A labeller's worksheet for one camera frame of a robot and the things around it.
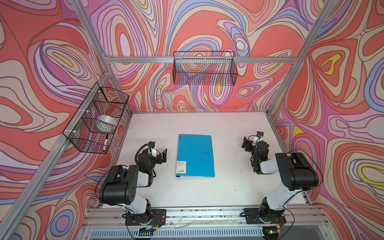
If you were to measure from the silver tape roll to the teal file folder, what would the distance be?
0.41m

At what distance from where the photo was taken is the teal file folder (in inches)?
35.2

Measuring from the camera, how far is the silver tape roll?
2.35 feet
